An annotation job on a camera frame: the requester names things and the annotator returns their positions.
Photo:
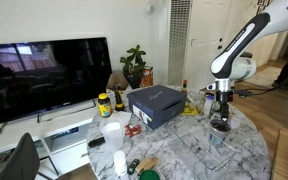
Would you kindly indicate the hot sauce bottle red cap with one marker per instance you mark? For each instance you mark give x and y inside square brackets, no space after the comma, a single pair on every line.
[184,88]

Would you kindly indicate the clear acrylic tray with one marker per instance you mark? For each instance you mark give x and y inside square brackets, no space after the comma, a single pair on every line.
[197,150]

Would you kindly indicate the orange game box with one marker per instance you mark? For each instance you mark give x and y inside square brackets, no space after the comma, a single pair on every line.
[147,77]

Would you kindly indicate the white television stand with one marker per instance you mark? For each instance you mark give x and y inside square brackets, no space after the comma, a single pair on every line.
[24,133]

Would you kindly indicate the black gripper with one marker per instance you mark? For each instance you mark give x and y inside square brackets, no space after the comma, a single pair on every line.
[224,98]

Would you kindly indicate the white cup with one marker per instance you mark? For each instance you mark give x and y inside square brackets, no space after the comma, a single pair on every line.
[113,133]

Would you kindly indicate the wooden bench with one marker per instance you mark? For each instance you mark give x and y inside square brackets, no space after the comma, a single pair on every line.
[287,156]

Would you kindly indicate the green potted plant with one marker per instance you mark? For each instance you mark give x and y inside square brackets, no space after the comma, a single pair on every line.
[133,66]

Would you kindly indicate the black chair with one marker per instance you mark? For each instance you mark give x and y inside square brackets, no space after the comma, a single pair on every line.
[20,160]

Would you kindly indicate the dark bottle with yellow label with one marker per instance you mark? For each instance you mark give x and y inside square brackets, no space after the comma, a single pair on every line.
[119,100]

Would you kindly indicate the navy blue cardboard box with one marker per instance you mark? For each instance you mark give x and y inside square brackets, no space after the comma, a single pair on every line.
[157,103]

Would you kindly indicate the black flat screen television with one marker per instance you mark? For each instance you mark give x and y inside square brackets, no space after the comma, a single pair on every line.
[44,76]

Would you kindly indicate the open tin can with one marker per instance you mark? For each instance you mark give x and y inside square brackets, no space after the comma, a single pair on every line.
[209,94]

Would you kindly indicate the white wall thermostat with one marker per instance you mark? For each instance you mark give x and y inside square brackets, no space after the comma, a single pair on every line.
[150,8]

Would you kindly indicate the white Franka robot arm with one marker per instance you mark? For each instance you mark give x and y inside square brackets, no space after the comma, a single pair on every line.
[237,43]

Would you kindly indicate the small white pill bottle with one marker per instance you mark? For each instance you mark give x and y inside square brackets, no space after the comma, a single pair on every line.
[120,163]

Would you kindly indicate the framed pictures on wall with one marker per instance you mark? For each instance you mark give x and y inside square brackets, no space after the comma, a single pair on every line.
[262,6]

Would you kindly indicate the white wall heater grille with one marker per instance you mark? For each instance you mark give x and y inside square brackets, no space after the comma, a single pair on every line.
[179,40]

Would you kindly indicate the white bottle blue cap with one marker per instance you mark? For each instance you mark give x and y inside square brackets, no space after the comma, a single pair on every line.
[209,106]

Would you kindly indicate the yellow packet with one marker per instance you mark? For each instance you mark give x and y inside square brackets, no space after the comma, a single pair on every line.
[188,110]

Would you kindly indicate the yellow lid vitamin bottle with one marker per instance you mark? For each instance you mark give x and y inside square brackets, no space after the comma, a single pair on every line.
[104,106]

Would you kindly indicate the red snack packet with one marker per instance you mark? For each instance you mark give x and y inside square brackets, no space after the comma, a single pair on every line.
[132,130]

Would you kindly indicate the brown paper bag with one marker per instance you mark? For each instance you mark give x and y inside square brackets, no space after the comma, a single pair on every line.
[116,81]

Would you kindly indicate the wooden block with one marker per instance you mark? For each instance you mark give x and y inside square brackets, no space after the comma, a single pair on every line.
[147,164]

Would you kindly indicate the black remote control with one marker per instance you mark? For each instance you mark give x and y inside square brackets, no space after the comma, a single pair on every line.
[96,142]

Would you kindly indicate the small dark toy car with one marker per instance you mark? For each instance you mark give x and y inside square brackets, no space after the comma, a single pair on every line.
[133,166]

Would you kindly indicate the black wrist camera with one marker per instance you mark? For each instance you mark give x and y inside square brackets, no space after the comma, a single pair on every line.
[243,93]

